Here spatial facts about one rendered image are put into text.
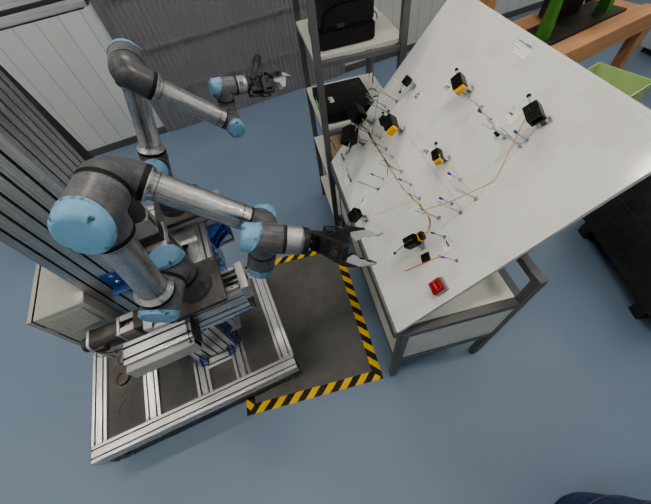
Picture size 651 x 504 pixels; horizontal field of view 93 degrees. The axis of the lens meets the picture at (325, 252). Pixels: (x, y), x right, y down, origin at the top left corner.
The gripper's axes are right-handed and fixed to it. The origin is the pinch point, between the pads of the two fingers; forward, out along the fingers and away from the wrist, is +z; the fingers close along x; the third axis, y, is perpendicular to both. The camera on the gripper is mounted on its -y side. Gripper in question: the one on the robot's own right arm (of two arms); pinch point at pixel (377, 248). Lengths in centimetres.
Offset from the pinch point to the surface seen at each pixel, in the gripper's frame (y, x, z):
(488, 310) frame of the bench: 32, 35, 74
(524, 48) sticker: 35, -66, 55
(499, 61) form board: 42, -63, 52
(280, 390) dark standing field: 92, 132, -7
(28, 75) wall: 328, -53, -259
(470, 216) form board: 24, -8, 45
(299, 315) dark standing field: 131, 98, 7
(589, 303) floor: 76, 52, 201
